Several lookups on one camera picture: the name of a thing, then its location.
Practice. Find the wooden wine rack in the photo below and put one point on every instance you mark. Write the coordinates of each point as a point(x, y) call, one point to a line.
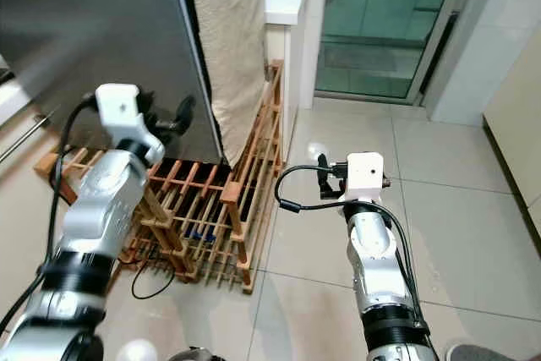
point(203, 200)

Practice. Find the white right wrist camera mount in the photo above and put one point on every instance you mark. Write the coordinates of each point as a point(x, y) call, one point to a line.
point(363, 173)

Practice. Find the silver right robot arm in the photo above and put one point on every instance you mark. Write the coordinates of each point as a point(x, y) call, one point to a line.
point(376, 247)

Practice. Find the dark robot left foot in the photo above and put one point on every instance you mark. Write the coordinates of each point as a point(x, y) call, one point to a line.
point(194, 354)

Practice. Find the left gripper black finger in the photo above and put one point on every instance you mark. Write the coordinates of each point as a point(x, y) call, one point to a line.
point(185, 112)

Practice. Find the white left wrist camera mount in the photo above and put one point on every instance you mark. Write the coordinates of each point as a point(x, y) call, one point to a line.
point(122, 112)

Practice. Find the stainless steel fridge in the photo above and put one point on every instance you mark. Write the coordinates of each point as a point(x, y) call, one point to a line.
point(101, 23)

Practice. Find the beige patterned cloth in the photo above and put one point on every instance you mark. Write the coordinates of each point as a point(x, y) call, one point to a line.
point(232, 40)

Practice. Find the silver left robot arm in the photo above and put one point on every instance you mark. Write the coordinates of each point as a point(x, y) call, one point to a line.
point(101, 200)

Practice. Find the cream low cabinet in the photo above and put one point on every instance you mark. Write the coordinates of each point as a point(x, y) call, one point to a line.
point(516, 124)

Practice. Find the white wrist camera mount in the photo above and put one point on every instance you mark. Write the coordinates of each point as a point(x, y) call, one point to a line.
point(122, 112)
point(363, 173)

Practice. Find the green glass sliding door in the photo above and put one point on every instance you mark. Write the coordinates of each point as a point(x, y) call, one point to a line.
point(380, 14)

